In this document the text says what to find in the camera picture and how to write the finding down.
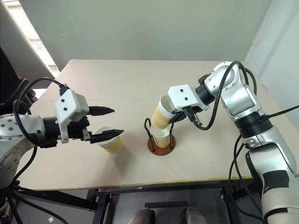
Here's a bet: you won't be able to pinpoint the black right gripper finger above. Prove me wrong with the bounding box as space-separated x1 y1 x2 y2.
168 111 186 124

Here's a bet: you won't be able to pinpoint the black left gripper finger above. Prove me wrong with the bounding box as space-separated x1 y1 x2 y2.
90 128 125 144
87 105 115 117

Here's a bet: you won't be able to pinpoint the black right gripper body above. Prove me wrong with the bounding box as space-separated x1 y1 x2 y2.
178 106 204 118

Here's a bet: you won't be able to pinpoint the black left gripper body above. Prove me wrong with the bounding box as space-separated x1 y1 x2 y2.
66 115 93 142

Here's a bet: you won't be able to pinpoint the yellow ribbed paper cup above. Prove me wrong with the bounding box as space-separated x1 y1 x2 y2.
151 95 178 130
94 125 125 154
149 126 172 148

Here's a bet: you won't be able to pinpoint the black chair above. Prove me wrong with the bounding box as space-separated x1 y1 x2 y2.
0 46 38 114

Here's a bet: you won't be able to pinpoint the window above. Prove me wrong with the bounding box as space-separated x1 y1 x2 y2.
7 0 62 78

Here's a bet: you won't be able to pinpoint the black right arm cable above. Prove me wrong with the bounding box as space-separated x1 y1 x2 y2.
183 60 256 131

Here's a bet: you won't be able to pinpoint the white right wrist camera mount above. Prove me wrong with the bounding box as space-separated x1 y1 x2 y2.
168 84 209 111

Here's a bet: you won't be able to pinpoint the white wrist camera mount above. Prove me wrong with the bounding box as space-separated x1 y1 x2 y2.
168 84 209 111
54 89 90 143

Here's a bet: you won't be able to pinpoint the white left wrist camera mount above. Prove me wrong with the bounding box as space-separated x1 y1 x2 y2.
54 89 90 143

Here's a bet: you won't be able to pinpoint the black wire cup holder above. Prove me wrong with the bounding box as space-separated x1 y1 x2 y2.
143 118 177 156

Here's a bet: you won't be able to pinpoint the black metal table frame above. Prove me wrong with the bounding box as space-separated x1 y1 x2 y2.
14 179 266 224

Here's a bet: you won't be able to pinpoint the thin black power cable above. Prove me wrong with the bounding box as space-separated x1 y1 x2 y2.
265 107 299 119

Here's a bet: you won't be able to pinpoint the black robot body cables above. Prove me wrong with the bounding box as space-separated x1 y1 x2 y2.
228 133 266 221

